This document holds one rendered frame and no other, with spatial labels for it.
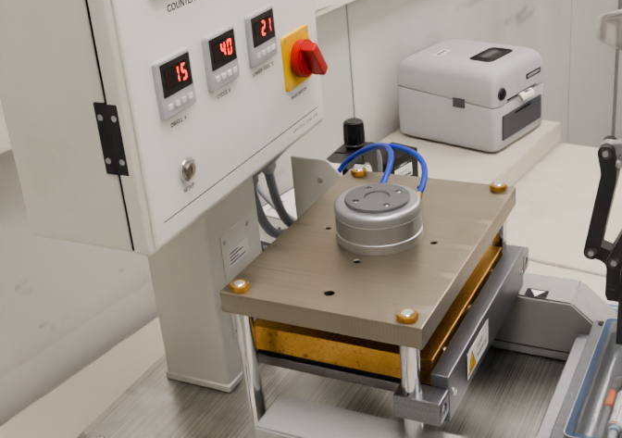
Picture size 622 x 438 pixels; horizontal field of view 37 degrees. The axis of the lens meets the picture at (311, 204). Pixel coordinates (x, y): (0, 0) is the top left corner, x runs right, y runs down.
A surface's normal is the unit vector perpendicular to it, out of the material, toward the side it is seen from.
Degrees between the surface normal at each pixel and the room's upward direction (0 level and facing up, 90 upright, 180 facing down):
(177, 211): 90
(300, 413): 0
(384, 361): 90
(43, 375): 90
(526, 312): 90
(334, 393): 0
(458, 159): 0
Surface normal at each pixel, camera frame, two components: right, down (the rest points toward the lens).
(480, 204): -0.09, -0.90
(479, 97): -0.65, 0.33
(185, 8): 0.89, 0.11
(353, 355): -0.44, 0.41
